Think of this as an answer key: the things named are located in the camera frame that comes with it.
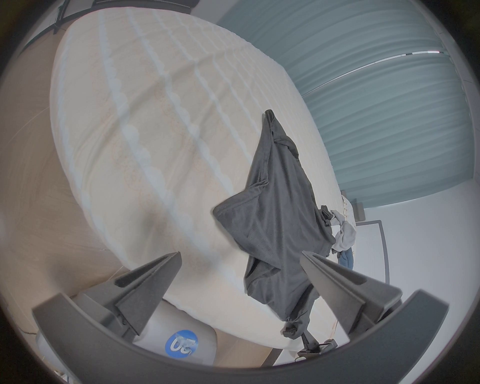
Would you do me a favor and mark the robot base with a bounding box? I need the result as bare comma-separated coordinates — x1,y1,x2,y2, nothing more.
133,296,219,366

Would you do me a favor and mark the black T-shirt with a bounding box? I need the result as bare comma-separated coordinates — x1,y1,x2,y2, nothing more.
212,109,338,340

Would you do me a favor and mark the bed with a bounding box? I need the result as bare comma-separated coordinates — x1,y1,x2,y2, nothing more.
49,7,391,351

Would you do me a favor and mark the blue-green curtain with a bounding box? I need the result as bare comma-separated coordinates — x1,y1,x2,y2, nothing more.
215,0,456,96
300,52,473,209

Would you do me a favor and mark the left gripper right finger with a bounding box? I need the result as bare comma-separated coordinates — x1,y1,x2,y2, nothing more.
300,250,404,335

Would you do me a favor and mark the grey garment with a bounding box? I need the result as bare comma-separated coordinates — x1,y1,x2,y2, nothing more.
331,209,357,253

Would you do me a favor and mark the black chest of drawers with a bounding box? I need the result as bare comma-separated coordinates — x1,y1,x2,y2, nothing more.
52,0,199,34

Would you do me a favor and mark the white printed pillow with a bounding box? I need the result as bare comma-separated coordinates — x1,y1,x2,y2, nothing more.
339,191,355,226

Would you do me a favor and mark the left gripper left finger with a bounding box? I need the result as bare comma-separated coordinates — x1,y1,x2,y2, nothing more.
77,252,184,336

